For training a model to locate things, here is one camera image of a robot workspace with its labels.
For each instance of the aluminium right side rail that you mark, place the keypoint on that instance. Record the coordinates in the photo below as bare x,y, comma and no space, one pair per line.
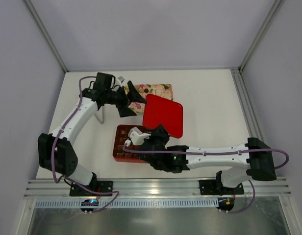
251,117

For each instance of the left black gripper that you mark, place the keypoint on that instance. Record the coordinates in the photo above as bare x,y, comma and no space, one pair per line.
124,102

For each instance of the metal tongs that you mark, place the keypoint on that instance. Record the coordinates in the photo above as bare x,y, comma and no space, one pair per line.
100,115

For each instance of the aluminium front rail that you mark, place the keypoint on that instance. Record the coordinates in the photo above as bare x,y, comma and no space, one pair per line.
179,187

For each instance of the aluminium rail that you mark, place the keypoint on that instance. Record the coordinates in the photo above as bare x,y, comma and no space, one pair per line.
251,117
179,187

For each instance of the red chocolate box with insert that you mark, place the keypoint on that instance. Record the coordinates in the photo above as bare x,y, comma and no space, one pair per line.
118,154

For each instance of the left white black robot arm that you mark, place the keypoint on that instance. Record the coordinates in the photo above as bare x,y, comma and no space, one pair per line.
55,150

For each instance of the aluminium frame post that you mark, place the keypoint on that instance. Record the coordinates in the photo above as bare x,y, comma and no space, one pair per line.
41,27
265,25

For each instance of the right aluminium frame post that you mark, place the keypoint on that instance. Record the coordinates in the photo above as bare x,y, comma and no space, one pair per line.
265,25

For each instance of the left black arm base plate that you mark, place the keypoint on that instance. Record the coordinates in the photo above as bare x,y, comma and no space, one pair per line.
103,187

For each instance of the slotted grey cable duct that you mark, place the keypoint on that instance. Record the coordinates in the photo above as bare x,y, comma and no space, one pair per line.
127,203

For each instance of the left aluminium frame post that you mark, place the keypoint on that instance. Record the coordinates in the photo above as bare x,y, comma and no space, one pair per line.
41,27

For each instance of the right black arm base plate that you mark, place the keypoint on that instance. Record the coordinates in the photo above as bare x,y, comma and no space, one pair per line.
215,187

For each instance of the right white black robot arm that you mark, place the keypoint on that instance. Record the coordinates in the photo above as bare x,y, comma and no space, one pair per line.
233,159

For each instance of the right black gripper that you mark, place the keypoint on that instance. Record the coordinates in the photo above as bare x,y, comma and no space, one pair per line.
157,136

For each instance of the red box lid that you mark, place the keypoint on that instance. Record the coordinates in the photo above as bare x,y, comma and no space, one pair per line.
165,112

